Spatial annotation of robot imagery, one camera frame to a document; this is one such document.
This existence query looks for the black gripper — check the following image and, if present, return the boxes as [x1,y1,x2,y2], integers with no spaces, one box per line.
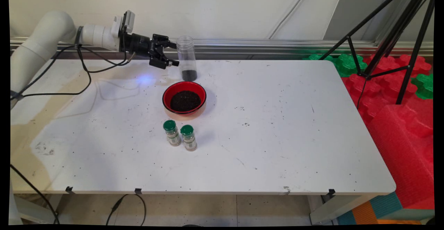
[122,32,180,69]

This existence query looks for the clear plastic jar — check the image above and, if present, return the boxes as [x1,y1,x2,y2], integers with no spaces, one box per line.
[176,36,198,82]

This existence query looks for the red bowl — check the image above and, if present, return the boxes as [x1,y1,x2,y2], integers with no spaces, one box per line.
[162,81,207,115]

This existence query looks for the black seeds pile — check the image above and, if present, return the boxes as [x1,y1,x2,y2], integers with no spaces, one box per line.
[170,90,202,112]

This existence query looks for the green lid spice jar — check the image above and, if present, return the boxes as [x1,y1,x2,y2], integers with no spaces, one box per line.
[180,125,198,152]
[163,120,182,147]

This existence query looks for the green foam piece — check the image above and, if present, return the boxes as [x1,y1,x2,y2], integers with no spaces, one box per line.
[411,73,434,100]
[334,53,368,78]
[305,53,334,62]

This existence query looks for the red foam puzzle pieces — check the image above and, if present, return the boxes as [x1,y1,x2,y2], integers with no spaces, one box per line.
[342,54,434,125]

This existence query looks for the white table leg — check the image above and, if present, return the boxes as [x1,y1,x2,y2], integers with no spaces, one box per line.
[309,194,373,225]

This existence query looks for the black tripod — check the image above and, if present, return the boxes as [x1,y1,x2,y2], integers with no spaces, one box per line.
[318,0,436,105]

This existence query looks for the large red foam block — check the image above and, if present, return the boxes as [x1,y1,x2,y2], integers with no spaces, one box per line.
[366,104,435,210]

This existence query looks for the blue orange foam mat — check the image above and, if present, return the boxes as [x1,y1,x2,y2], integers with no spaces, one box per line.
[336,192,435,225]

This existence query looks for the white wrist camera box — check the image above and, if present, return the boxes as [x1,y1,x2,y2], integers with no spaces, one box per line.
[112,10,136,33]

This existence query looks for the black camera cable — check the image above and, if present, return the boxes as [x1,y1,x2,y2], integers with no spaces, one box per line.
[10,27,136,101]

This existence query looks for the aluminium wall rail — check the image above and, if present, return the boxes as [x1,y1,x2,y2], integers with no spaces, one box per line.
[10,37,434,60]

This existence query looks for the white wall conduit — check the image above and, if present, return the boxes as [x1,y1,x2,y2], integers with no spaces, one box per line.
[267,0,313,40]

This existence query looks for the black cable with plug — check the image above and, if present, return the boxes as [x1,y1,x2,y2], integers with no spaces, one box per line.
[106,194,147,226]

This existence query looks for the thick black floor cable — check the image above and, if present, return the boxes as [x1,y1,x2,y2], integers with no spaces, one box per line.
[10,164,60,224]

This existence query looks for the white frame bar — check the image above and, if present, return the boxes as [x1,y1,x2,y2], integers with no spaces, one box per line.
[14,195,59,224]

